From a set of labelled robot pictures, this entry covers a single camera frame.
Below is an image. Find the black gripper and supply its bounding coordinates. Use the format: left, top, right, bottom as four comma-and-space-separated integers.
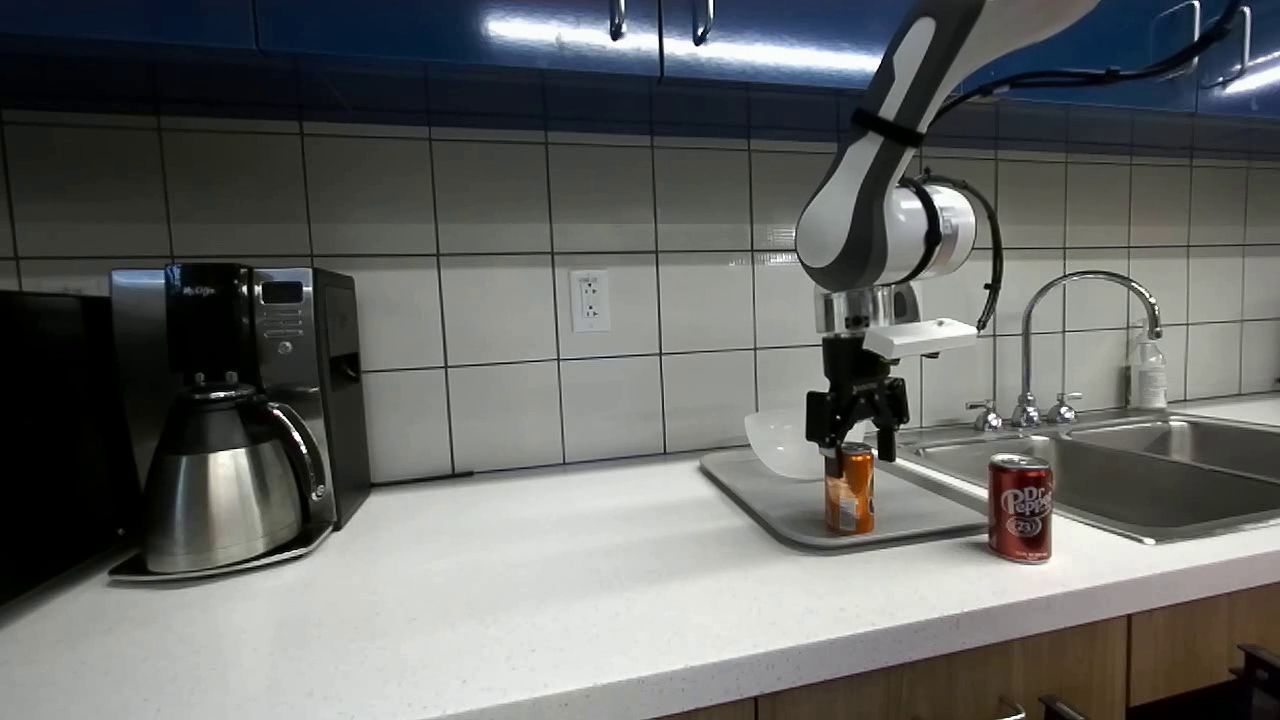
800, 331, 917, 485

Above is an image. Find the orange soda can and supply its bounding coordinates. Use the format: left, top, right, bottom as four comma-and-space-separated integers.
821, 441, 881, 541

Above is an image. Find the red soda can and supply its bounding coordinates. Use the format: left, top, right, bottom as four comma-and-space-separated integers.
982, 448, 1061, 568

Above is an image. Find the grey plastic tray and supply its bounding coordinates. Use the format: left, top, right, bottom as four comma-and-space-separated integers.
696, 445, 992, 558

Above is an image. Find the white translucent bowl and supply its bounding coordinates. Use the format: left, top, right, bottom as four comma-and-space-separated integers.
739, 405, 833, 485

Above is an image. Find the chrome gooseneck faucet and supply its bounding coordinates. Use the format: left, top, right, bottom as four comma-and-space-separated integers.
1014, 264, 1167, 433

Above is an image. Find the wooden base cabinet front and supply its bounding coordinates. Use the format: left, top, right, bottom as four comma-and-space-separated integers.
1124, 579, 1280, 713
661, 616, 1133, 720

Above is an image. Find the stainless steel double sink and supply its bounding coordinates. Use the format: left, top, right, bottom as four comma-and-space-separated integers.
896, 413, 1280, 549

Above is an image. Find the blue glossy cabinet door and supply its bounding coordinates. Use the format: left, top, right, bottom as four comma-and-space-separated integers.
650, 0, 968, 117
1209, 0, 1280, 127
0, 0, 663, 113
957, 0, 1221, 124

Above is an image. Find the black unidentified object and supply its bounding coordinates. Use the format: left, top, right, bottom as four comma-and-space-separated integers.
1229, 644, 1280, 720

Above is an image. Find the black steel coffee maker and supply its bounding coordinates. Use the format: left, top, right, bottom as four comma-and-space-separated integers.
102, 260, 374, 588

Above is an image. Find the stainless steel coffee carafe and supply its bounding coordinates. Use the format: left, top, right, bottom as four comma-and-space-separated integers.
139, 383, 341, 579

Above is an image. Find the black microwave oven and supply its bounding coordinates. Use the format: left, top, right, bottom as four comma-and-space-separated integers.
0, 288, 145, 608

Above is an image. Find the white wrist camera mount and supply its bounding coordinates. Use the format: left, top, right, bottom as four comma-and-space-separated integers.
865, 314, 981, 363

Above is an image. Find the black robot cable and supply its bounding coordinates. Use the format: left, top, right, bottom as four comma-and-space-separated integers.
917, 4, 1253, 341

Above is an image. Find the white wall power outlet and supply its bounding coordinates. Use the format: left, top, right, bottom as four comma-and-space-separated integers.
568, 268, 614, 336

